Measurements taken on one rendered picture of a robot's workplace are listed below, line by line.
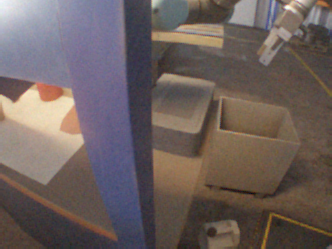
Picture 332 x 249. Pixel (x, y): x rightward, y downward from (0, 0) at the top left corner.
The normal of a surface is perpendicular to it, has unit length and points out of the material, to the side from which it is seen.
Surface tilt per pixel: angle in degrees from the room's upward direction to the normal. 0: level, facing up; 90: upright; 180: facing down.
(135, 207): 90
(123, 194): 90
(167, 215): 0
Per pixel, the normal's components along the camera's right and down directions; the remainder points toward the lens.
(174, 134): -0.32, 0.53
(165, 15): 0.52, 0.49
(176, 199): 0.03, -0.83
